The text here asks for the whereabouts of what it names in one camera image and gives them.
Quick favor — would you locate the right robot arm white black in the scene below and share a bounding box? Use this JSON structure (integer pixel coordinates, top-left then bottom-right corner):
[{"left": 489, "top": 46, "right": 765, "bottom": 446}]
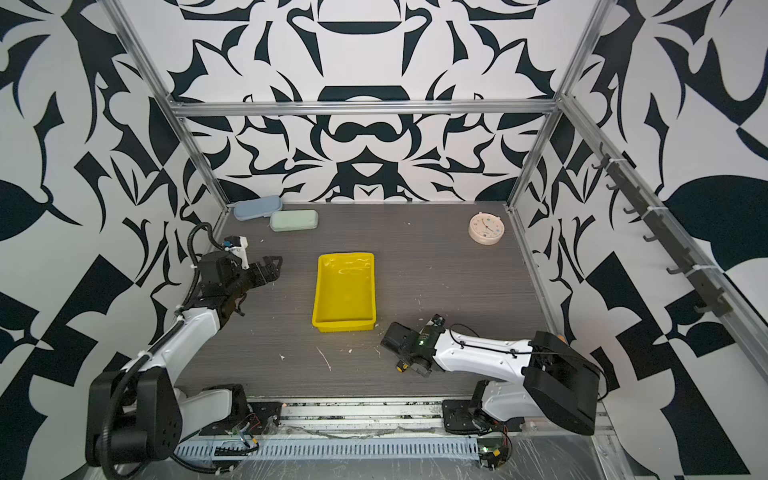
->
[{"left": 381, "top": 315, "right": 603, "bottom": 436}]

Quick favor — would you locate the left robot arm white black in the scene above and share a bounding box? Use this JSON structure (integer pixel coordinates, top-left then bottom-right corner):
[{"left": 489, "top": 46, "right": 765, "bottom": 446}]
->
[{"left": 85, "top": 222, "right": 283, "bottom": 479}]

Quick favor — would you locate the yellow plastic bin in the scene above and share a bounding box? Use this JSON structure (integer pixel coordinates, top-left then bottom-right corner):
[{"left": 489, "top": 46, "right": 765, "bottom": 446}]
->
[{"left": 312, "top": 252, "right": 377, "bottom": 333}]

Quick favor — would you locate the green glasses case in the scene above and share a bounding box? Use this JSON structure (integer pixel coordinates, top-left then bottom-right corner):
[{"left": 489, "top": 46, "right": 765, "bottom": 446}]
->
[{"left": 269, "top": 210, "right": 319, "bottom": 233}]

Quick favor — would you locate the blue glasses case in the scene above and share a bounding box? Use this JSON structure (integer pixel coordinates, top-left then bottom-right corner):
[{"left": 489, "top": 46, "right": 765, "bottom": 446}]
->
[{"left": 232, "top": 196, "right": 283, "bottom": 221}]

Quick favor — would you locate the pink round alarm clock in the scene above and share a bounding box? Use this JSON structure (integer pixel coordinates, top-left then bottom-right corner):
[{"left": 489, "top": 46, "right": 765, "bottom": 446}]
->
[{"left": 468, "top": 212, "right": 505, "bottom": 246}]

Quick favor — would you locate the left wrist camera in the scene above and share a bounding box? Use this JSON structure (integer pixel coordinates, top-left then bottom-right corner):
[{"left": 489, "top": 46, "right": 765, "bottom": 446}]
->
[{"left": 222, "top": 236, "right": 250, "bottom": 270}]

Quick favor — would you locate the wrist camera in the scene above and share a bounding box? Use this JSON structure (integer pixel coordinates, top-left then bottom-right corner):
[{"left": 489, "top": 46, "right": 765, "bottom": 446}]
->
[
  {"left": 421, "top": 314, "right": 445, "bottom": 337},
  {"left": 222, "top": 236, "right": 250, "bottom": 270}
]

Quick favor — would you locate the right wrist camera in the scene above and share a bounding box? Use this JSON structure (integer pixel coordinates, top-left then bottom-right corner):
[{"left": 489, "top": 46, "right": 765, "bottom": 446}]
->
[{"left": 421, "top": 314, "right": 445, "bottom": 337}]

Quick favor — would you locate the white slotted cable duct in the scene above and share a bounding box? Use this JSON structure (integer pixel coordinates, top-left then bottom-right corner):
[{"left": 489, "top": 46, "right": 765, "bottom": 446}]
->
[{"left": 175, "top": 437, "right": 480, "bottom": 462}]

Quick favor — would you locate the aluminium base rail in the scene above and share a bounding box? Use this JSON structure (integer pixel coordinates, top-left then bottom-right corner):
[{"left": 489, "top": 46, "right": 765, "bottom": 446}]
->
[{"left": 101, "top": 392, "right": 616, "bottom": 439}]

